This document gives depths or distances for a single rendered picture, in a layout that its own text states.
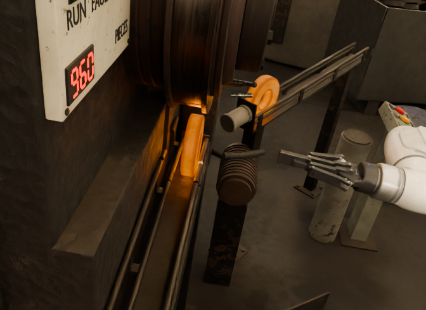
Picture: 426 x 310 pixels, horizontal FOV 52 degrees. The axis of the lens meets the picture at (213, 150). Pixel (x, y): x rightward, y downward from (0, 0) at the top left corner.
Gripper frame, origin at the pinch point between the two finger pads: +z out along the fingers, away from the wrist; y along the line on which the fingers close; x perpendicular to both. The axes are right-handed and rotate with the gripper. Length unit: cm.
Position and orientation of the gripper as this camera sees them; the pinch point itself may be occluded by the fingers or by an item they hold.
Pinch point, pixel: (292, 159)
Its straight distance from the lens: 107.4
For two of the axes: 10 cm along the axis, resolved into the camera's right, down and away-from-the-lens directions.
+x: 2.2, -8.1, -5.4
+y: 1.2, -5.3, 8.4
